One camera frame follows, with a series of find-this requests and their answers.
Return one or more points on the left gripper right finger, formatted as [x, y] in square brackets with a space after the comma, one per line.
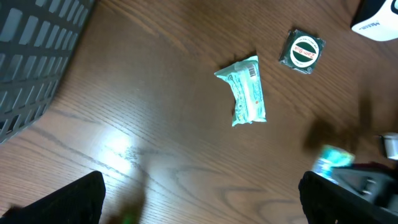
[326, 202]

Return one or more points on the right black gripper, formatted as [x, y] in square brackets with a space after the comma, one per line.
[373, 182]

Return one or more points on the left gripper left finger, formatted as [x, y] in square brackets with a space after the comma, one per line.
[78, 202]

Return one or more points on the teal white candy packet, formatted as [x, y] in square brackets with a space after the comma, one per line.
[329, 158]

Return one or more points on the dark green round-logo packet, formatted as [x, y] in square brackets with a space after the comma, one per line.
[301, 51]

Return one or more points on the grey plastic mesh basket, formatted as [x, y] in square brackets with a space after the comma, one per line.
[38, 40]

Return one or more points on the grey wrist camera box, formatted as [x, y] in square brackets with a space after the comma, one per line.
[389, 145]

